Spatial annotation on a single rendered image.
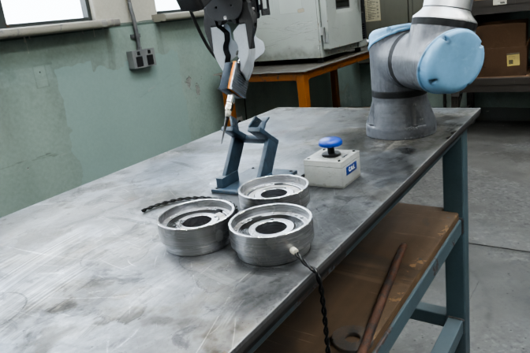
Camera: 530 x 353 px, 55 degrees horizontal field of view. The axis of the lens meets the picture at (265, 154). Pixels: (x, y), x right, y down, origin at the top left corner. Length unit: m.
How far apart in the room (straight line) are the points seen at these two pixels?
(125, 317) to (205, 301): 0.08
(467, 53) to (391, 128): 0.23
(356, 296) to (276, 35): 2.22
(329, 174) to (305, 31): 2.16
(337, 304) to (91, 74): 1.82
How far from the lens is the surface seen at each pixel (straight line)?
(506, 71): 4.10
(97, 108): 2.54
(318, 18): 2.91
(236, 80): 0.83
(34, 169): 2.37
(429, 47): 0.96
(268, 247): 0.60
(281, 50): 3.04
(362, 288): 1.04
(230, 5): 0.84
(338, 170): 0.83
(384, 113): 1.11
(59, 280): 0.70
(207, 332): 0.52
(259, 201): 0.71
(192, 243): 0.65
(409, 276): 1.08
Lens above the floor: 1.09
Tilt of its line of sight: 15 degrees down
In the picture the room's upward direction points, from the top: 7 degrees counter-clockwise
